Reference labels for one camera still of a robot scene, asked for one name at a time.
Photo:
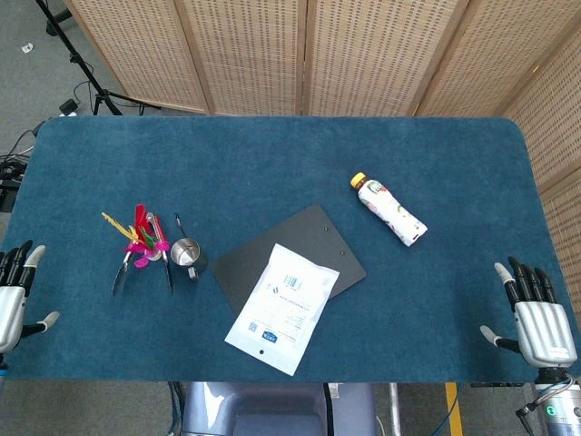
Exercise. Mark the blue table mat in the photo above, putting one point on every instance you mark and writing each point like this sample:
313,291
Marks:
281,172

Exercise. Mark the colourful feather bundle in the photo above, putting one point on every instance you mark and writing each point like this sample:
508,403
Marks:
140,240

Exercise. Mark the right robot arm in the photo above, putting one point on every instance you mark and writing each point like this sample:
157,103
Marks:
556,402

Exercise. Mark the yellow cap drink bottle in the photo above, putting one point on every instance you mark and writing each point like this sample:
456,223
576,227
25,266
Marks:
391,211

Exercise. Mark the black tripod stand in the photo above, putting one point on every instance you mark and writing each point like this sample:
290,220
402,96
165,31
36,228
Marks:
77,59

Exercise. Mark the small steel measuring cup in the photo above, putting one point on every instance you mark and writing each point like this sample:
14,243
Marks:
185,252

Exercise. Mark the white plastic pouch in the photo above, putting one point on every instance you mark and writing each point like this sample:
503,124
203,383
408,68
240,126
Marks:
283,309

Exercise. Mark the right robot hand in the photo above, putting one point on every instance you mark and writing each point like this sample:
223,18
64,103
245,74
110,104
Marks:
540,327

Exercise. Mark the metal kitchen tongs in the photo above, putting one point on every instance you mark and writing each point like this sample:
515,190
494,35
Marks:
160,240

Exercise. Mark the black clipboard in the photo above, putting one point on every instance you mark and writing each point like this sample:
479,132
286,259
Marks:
313,245

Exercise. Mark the metal table leg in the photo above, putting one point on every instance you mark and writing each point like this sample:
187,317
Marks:
394,409

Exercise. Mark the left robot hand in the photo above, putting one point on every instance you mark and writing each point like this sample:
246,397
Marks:
11,303

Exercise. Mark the black power adapter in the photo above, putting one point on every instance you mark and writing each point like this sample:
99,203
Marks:
69,107

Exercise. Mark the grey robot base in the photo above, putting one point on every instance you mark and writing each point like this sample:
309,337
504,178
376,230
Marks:
272,409

